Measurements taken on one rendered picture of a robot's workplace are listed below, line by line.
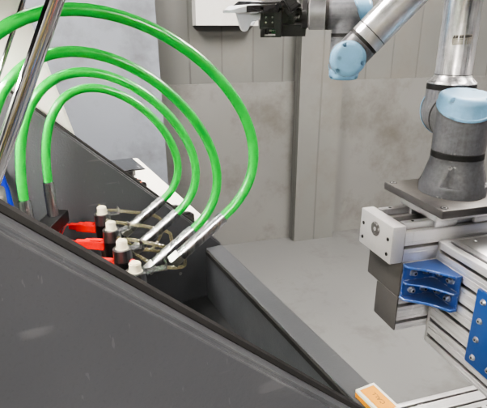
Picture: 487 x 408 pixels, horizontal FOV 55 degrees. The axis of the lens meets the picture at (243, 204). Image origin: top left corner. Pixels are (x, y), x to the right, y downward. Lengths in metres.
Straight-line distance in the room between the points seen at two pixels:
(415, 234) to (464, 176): 0.17
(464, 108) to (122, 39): 1.98
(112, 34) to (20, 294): 2.52
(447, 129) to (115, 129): 1.94
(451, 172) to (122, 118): 1.94
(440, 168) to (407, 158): 2.56
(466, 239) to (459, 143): 0.22
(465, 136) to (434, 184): 0.12
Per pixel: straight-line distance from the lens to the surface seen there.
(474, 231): 1.22
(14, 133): 0.26
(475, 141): 1.15
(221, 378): 0.31
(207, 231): 0.65
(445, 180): 1.15
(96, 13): 0.57
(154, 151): 2.72
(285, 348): 0.79
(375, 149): 3.55
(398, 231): 1.09
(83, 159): 0.91
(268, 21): 1.25
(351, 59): 1.08
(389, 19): 1.11
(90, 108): 2.70
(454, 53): 1.27
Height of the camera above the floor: 1.39
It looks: 20 degrees down
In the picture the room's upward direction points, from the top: straight up
